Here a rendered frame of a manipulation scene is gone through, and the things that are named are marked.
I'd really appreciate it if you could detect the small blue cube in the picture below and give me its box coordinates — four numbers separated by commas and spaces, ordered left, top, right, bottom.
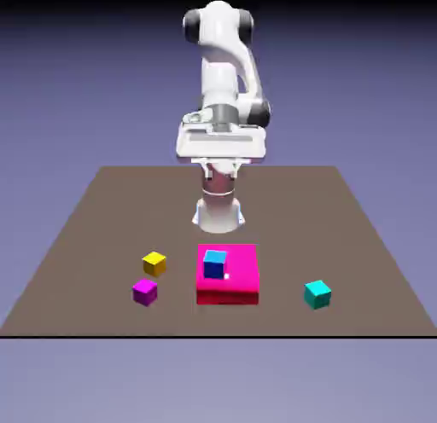
202, 249, 229, 280

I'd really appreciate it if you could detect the small teal cube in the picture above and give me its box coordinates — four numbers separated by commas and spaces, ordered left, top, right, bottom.
303, 279, 333, 310

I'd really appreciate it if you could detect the large pink box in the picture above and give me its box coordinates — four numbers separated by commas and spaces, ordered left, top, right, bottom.
195, 243, 260, 306

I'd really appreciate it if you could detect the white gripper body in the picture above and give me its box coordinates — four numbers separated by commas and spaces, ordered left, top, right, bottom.
175, 121, 267, 165

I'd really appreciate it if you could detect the small yellow cube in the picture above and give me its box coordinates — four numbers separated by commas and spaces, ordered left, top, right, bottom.
142, 251, 167, 278

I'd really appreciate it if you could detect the small magenta cube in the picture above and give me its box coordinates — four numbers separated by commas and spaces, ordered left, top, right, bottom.
131, 278, 159, 308

